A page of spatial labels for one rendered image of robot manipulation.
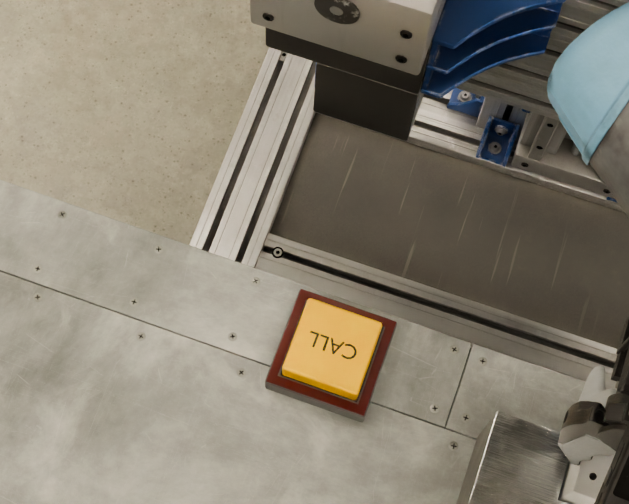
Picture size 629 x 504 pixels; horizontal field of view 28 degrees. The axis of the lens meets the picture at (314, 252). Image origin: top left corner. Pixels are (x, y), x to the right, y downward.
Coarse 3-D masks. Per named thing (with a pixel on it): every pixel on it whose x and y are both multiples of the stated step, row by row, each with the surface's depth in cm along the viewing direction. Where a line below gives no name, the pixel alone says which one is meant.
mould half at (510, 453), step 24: (504, 432) 86; (528, 432) 86; (552, 432) 86; (480, 456) 87; (504, 456) 86; (528, 456) 86; (552, 456) 86; (480, 480) 85; (504, 480) 85; (528, 480) 85; (552, 480) 85
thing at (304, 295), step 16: (336, 304) 96; (384, 320) 96; (288, 336) 95; (384, 336) 96; (384, 352) 95; (272, 368) 95; (288, 384) 94; (368, 384) 94; (320, 400) 94; (336, 400) 94; (368, 400) 94
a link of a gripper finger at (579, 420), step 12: (576, 408) 75; (588, 408) 74; (600, 408) 73; (564, 420) 77; (576, 420) 75; (588, 420) 73; (600, 420) 73; (564, 432) 77; (576, 432) 76; (588, 432) 75
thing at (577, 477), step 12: (600, 456) 83; (612, 456) 83; (576, 468) 83; (588, 468) 82; (600, 468) 82; (564, 480) 86; (576, 480) 82; (588, 480) 82; (600, 480) 82; (564, 492) 84; (576, 492) 82; (588, 492) 82
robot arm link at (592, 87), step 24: (600, 24) 57; (624, 24) 57; (576, 48) 58; (600, 48) 57; (624, 48) 56; (552, 72) 59; (576, 72) 58; (600, 72) 57; (624, 72) 56; (552, 96) 60; (576, 96) 58; (600, 96) 57; (624, 96) 56; (576, 120) 58; (600, 120) 57; (624, 120) 56; (576, 144) 60; (600, 144) 58; (624, 144) 56; (600, 168) 58; (624, 168) 57; (624, 192) 57
